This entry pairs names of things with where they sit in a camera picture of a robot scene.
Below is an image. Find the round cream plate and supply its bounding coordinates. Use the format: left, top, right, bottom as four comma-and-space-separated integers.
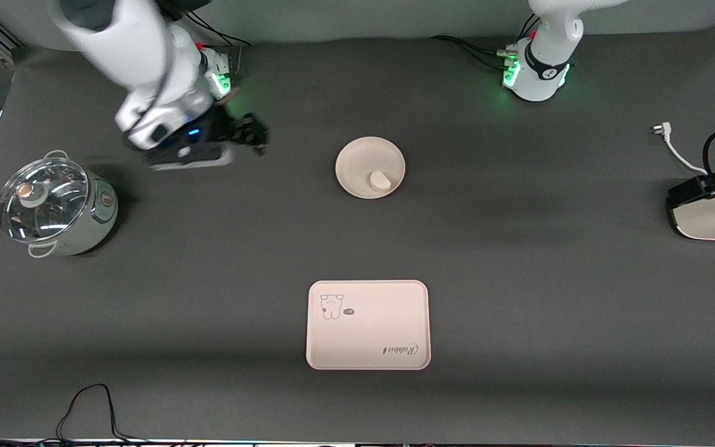
335, 137, 406, 200

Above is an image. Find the cream rabbit print tray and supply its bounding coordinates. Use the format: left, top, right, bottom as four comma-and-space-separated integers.
305, 280, 431, 371

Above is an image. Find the white electric appliance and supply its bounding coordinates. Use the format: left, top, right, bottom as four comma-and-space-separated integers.
667, 186, 715, 241

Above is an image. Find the pale green electric pot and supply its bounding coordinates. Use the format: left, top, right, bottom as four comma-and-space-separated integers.
0, 150, 119, 258

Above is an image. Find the glass pot lid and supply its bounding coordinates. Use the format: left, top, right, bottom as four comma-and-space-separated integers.
0, 157, 89, 243

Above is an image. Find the white power cord with plug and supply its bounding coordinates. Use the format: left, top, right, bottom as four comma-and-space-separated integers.
651, 123, 709, 176

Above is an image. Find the thin black floor cable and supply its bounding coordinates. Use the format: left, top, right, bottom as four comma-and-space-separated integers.
55, 384, 147, 444

